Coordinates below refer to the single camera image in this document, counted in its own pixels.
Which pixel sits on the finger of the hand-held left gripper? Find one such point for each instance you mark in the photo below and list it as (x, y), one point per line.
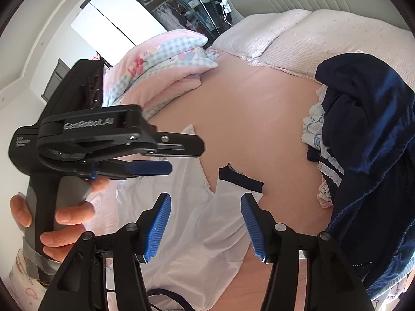
(149, 167)
(181, 145)

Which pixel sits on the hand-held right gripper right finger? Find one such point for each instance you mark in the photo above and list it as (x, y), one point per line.
(254, 230)

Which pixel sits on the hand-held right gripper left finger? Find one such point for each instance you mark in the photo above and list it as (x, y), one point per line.
(159, 226)

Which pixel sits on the white shirt with navy trim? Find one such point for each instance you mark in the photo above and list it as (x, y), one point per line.
(194, 233)

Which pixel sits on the person's left forearm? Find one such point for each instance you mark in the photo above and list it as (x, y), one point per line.
(19, 281)

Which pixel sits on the person's left hand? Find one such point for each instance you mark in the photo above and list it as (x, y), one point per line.
(73, 215)

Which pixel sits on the pink bed sheet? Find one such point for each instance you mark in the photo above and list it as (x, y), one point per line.
(259, 120)

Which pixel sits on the pink checked quilt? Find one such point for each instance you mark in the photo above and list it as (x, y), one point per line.
(155, 61)

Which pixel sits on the frilly navy striped dress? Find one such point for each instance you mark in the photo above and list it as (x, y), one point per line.
(327, 165)

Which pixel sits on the white wardrobe door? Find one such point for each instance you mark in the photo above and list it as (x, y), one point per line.
(110, 13)

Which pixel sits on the dark glass cabinet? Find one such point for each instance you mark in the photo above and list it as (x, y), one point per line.
(168, 9)

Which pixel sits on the navy blue satin garment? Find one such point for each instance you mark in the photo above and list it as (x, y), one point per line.
(373, 136)

